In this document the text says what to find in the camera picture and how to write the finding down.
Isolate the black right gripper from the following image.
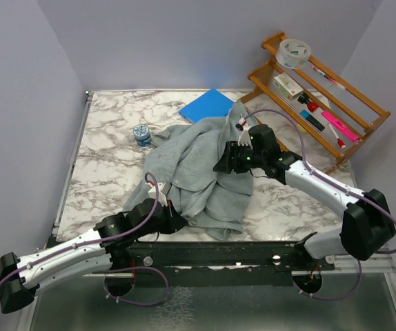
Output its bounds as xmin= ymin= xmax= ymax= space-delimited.
xmin=214 ymin=140 xmax=266 ymax=173

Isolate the grey zip-up jacket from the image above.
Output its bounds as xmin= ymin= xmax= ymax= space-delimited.
xmin=123 ymin=101 xmax=255 ymax=241

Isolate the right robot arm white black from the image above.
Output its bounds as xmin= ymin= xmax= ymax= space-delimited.
xmin=213 ymin=125 xmax=395 ymax=270

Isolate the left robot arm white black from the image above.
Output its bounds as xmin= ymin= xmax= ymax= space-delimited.
xmin=0 ymin=198 xmax=188 ymax=314

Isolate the blue paper sheet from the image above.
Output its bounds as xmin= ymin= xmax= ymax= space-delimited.
xmin=179 ymin=89 xmax=234 ymax=123

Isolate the blue black highlighter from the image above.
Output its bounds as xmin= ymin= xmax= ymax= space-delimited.
xmin=300 ymin=110 xmax=325 ymax=132

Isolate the white green small box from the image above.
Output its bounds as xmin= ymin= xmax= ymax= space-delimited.
xmin=273 ymin=72 xmax=304 ymax=101

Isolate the blue patterned round container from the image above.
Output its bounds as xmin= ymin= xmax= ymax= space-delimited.
xmin=132 ymin=124 xmax=152 ymax=147

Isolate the wooden two-tier rack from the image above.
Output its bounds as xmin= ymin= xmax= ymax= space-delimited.
xmin=240 ymin=32 xmax=390 ymax=174

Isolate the red white marker pen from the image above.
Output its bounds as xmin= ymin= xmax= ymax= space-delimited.
xmin=328 ymin=123 xmax=346 ymax=149

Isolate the pink highlighter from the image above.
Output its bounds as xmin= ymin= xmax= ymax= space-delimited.
xmin=321 ymin=110 xmax=359 ymax=142

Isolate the clear tape roll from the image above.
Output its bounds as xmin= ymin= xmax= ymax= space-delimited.
xmin=276 ymin=39 xmax=312 ymax=69

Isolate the red pen on top shelf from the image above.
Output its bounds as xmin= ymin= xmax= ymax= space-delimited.
xmin=311 ymin=65 xmax=346 ymax=90

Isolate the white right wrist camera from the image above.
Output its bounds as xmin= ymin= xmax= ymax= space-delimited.
xmin=236 ymin=118 xmax=252 ymax=148

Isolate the aluminium frame rail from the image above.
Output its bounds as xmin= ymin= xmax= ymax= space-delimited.
xmin=18 ymin=255 xmax=396 ymax=330

